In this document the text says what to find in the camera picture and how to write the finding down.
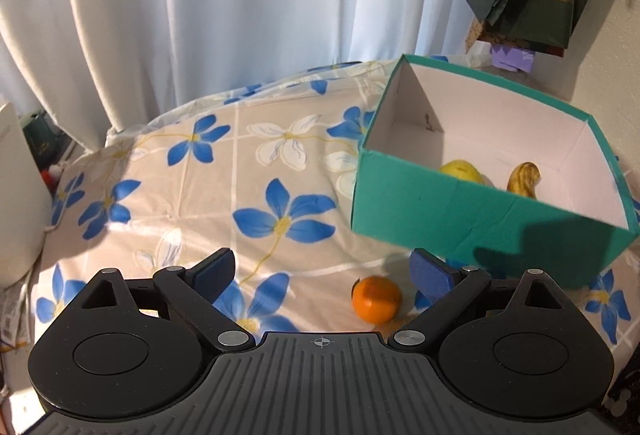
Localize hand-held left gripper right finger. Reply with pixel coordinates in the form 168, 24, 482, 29
388, 249, 570, 353

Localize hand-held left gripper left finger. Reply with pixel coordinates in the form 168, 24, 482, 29
80, 248, 256, 352

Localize orange mandarin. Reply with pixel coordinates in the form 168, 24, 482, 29
351, 275, 404, 321

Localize teal cardboard box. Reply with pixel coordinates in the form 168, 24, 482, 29
350, 54, 640, 269

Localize floral blue white tablecloth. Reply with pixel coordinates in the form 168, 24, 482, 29
34, 59, 640, 366

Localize yellow round fruit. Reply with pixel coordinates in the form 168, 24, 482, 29
439, 159, 486, 186

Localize brown-spotted yellow banana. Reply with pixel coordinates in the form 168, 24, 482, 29
507, 162, 543, 200

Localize small red toy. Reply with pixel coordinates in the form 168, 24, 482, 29
41, 164, 65, 190

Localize white plastic appliance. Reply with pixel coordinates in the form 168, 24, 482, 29
0, 101, 54, 287

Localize dark printed cloth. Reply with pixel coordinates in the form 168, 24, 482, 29
599, 355, 640, 421

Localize purple paper bag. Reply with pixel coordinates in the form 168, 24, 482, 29
490, 42, 536, 72

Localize white curtain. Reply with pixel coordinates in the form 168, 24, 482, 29
0, 0, 477, 152

